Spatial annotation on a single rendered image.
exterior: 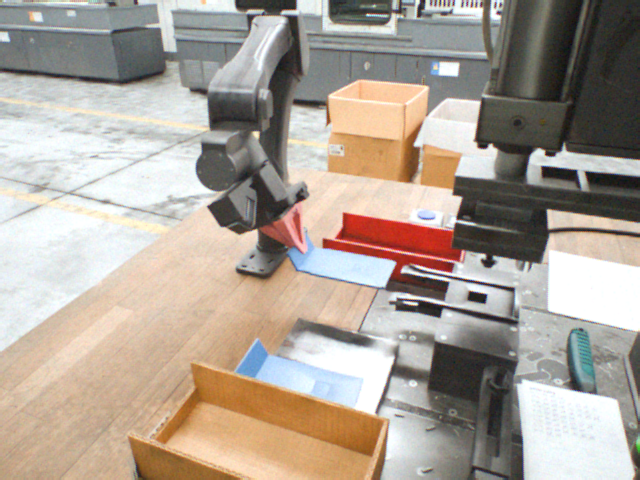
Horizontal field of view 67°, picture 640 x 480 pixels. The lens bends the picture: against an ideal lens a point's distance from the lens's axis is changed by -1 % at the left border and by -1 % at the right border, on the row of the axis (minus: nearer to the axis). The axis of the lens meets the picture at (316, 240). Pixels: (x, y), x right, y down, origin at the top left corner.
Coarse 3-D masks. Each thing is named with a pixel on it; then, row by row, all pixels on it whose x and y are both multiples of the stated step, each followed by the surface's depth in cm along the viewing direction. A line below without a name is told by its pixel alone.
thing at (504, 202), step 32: (480, 160) 60; (512, 160) 55; (480, 192) 56; (512, 192) 55; (544, 192) 53; (576, 192) 52; (608, 192) 55; (480, 224) 54; (512, 224) 54; (544, 224) 54; (512, 256) 54
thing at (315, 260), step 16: (288, 256) 73; (304, 256) 76; (320, 256) 77; (336, 256) 77; (352, 256) 77; (304, 272) 74; (320, 272) 73; (336, 272) 73; (352, 272) 73; (368, 272) 73; (384, 272) 73; (384, 288) 70
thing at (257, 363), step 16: (256, 352) 65; (240, 368) 62; (256, 368) 64; (272, 368) 65; (288, 368) 65; (304, 368) 65; (320, 368) 65; (288, 384) 62; (304, 384) 62; (336, 384) 62; (352, 384) 62; (336, 400) 60; (352, 400) 60
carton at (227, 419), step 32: (224, 384) 59; (256, 384) 57; (192, 416) 60; (224, 416) 60; (256, 416) 60; (288, 416) 57; (320, 416) 55; (352, 416) 53; (160, 448) 49; (192, 448) 56; (224, 448) 56; (256, 448) 56; (288, 448) 56; (320, 448) 56; (352, 448) 56; (384, 448) 52
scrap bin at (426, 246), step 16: (352, 224) 99; (368, 224) 97; (384, 224) 96; (400, 224) 95; (416, 224) 94; (336, 240) 88; (352, 240) 99; (368, 240) 99; (384, 240) 98; (400, 240) 96; (416, 240) 95; (432, 240) 94; (448, 240) 92; (384, 256) 86; (400, 256) 85; (416, 256) 83; (432, 256) 94; (448, 256) 94; (464, 256) 84; (400, 272) 86; (448, 272) 83
